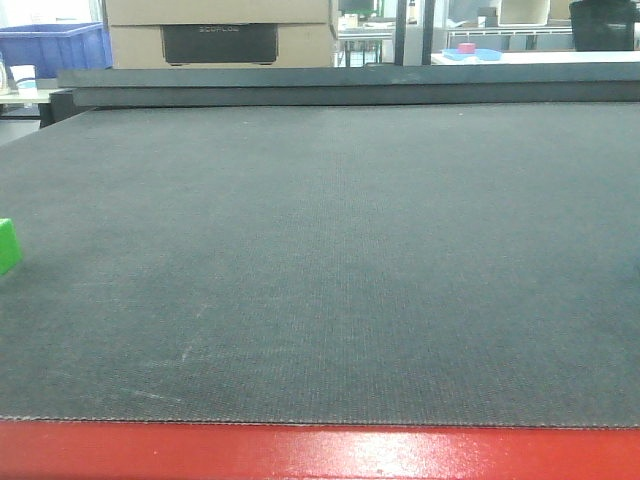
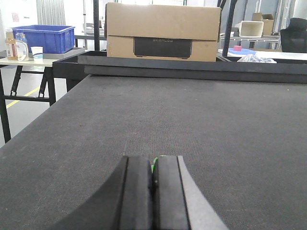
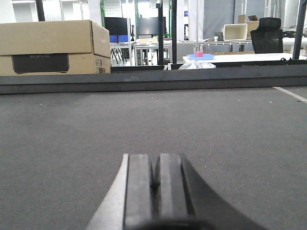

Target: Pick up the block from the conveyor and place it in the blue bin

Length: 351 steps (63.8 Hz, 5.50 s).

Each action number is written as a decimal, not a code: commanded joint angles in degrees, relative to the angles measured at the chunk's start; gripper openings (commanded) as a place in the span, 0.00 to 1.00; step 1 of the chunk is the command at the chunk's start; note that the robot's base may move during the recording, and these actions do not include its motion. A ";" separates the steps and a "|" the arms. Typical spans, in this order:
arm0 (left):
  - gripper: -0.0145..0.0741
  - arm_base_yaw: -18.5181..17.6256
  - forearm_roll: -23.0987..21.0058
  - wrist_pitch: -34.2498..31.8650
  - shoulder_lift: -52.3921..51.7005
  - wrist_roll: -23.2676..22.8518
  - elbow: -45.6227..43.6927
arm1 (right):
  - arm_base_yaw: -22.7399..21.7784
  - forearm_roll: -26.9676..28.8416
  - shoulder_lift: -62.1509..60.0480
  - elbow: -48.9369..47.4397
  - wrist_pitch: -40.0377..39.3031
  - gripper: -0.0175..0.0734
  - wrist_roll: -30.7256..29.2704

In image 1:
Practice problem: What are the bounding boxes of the dark far conveyor rail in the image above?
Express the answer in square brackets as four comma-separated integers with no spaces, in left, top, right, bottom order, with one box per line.
[58,62,639,108]

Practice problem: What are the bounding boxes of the white paper cup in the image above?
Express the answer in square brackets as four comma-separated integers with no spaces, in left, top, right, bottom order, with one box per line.
[10,65,38,97]

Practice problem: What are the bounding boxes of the blue plastic crate background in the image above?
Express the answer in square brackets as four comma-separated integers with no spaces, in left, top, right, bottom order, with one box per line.
[1,22,113,79]

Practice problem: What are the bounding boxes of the dark conveyor belt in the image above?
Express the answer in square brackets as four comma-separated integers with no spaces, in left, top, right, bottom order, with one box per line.
[1,103,639,427]

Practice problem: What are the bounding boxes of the red conveyor frame edge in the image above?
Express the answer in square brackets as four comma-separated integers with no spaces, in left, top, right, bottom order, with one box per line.
[1,421,639,479]

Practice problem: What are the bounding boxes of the black office chair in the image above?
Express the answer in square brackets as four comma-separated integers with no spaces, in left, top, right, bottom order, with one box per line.
[569,0,639,52]

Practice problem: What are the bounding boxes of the blue tray with red block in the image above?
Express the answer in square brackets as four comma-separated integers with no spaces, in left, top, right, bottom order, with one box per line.
[442,42,502,63]

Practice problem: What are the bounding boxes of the green block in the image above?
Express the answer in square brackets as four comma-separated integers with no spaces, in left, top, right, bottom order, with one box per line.
[0,218,22,275]

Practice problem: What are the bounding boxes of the cardboard box with black print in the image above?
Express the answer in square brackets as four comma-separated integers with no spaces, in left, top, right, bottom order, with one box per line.
[104,0,338,69]

